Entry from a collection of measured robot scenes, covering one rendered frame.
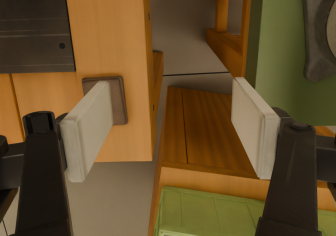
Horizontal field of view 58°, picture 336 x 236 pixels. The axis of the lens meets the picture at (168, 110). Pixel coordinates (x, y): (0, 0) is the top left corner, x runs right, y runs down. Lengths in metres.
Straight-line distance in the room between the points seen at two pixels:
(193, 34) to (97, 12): 0.94
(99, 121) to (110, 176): 1.61
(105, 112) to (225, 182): 0.66
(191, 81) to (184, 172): 0.79
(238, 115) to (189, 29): 1.31
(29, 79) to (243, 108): 0.56
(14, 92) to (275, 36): 0.52
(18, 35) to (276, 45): 0.47
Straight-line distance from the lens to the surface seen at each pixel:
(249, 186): 0.84
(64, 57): 0.62
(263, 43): 0.57
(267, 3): 0.56
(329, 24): 0.53
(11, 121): 0.73
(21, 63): 0.65
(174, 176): 0.81
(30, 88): 0.68
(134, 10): 0.58
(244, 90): 0.17
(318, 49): 0.58
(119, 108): 0.58
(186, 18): 1.47
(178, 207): 0.76
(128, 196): 1.83
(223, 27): 1.25
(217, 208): 0.78
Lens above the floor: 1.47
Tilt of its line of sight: 70 degrees down
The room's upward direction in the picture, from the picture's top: 177 degrees counter-clockwise
